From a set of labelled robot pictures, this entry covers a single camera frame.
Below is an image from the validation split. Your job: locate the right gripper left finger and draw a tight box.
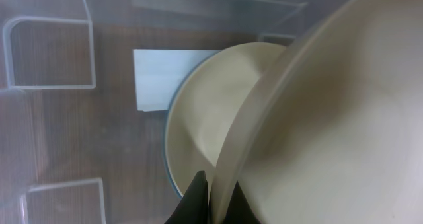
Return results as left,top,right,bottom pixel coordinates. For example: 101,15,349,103
165,171,208,224

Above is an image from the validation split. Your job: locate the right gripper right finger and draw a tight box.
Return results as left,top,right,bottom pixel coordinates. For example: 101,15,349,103
224,182,260,224

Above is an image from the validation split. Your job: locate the cream bowl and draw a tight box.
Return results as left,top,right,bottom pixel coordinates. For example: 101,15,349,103
210,0,422,223
167,42,285,195

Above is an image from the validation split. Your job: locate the dark blue bowl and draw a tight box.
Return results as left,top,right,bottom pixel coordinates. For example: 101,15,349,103
160,50,219,199

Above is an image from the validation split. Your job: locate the clear plastic storage bin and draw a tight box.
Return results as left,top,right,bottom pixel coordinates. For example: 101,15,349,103
1,0,347,223

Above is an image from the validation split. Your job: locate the white paper label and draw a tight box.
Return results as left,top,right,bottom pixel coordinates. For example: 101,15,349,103
133,49,217,112

